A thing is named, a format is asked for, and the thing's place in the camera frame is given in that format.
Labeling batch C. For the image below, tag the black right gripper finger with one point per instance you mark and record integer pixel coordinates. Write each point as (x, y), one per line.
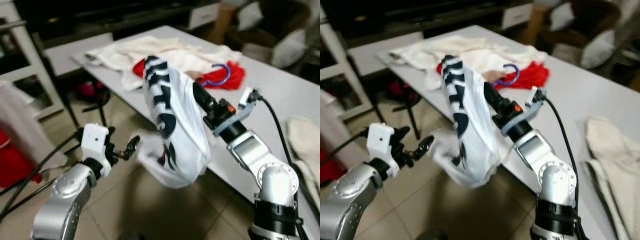
(202, 96)
(492, 97)

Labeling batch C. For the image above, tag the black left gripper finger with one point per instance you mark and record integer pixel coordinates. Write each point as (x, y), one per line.
(424, 147)
(402, 135)
(110, 134)
(131, 146)

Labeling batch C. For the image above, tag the white garment with navy print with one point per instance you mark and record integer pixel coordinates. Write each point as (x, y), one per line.
(475, 140)
(185, 135)

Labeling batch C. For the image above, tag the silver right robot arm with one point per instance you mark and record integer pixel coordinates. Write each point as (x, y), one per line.
(275, 185)
(555, 185)

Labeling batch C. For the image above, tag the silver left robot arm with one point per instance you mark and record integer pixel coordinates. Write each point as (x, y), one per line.
(350, 200)
(65, 200)

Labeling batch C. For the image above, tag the purple plastic hanger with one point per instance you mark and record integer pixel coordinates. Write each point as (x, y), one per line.
(518, 75)
(229, 74)

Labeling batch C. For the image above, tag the red garment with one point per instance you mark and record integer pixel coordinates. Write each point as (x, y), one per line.
(535, 75)
(235, 77)

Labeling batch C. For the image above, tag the pink bag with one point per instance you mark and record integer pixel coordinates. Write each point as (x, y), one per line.
(400, 91)
(90, 91)

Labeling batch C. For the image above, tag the cream garment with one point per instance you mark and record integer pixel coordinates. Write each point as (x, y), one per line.
(480, 52)
(165, 50)

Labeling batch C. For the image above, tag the red hanging jacket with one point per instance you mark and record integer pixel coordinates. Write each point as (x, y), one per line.
(330, 172)
(15, 160)

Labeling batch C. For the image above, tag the grey side table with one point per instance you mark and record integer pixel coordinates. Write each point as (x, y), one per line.
(75, 52)
(380, 47)

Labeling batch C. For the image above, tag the white chair cushion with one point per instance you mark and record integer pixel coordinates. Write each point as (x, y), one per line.
(250, 17)
(562, 16)
(290, 50)
(597, 50)

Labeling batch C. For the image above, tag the cream folded cloth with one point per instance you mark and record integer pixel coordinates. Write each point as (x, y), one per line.
(615, 160)
(305, 150)

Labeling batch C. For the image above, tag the dark tv cabinet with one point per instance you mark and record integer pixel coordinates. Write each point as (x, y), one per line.
(100, 20)
(410, 17)

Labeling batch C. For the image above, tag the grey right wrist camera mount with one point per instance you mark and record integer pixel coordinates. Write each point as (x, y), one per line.
(227, 126)
(515, 125)

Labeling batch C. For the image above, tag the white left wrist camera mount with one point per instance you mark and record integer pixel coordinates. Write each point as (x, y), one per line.
(380, 142)
(94, 140)

